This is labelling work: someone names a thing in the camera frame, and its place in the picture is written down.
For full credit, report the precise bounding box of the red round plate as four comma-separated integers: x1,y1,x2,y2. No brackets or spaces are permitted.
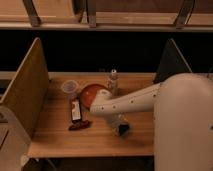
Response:
79,84,105,109

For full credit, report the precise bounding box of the small clear bottle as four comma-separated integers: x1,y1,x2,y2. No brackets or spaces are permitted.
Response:
108,69,118,95

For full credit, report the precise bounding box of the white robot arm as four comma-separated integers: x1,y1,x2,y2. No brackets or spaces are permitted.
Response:
90,73,213,171

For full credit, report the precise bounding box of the dark snack bar packet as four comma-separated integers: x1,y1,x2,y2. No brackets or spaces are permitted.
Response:
71,99,82,122

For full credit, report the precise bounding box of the left wooden divider board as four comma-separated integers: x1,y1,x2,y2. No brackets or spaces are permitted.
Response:
0,38,49,141

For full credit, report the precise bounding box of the clear plastic cup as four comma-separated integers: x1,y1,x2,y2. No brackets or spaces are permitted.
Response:
61,80,79,99

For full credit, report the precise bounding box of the red chili pepper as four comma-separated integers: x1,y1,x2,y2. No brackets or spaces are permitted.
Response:
68,120,91,131

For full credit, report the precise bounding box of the wooden shelf with brackets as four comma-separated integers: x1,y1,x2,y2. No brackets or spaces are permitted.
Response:
0,0,213,32

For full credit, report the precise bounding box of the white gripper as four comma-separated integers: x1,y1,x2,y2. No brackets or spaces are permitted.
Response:
107,114,130,136

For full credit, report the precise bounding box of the right dark divider board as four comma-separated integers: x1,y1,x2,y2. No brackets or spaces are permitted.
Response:
153,38,192,84

